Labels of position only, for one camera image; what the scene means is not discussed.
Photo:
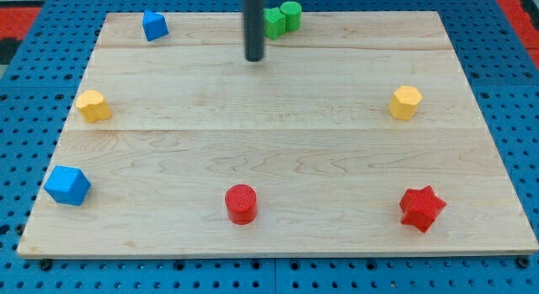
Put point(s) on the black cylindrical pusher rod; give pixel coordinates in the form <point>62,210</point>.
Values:
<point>253,29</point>

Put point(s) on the green star block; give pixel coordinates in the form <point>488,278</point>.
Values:
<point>274,23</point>

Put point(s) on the green circle block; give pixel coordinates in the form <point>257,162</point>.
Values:
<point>293,15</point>

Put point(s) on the red star block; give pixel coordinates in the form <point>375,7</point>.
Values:
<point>421,207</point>

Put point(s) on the blue triangle block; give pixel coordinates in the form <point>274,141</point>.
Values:
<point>154,25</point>

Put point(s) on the wooden board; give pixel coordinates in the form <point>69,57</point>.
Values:
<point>308,128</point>

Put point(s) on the yellow hexagon block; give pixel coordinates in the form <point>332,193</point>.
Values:
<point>405,102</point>

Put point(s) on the yellow heart block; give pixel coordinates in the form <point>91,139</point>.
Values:
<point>92,106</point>

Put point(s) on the red cylinder block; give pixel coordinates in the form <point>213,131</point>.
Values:
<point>241,204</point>

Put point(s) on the blue cube block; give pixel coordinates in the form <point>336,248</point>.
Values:
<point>67,185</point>

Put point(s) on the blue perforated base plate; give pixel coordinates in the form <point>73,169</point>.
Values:
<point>40,83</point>

